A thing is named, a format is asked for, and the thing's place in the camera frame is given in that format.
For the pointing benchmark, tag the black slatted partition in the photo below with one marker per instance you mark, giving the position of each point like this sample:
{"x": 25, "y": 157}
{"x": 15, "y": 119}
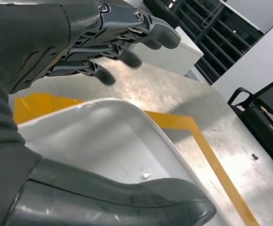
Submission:
{"x": 221, "y": 40}

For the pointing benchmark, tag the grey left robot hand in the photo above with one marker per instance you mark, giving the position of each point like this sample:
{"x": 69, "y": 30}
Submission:
{"x": 32, "y": 37}

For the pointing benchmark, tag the black carry bag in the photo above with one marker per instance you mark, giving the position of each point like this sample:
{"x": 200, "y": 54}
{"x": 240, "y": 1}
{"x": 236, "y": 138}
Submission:
{"x": 263, "y": 137}

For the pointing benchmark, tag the small black clip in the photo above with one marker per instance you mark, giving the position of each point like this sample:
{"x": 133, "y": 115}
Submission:
{"x": 255, "y": 156}

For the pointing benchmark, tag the stainless steel workbench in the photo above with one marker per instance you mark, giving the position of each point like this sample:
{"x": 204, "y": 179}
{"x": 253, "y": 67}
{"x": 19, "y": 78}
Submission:
{"x": 174, "y": 93}

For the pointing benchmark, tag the white cabinet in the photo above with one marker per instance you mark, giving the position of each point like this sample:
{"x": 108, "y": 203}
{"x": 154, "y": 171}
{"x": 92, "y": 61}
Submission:
{"x": 174, "y": 59}

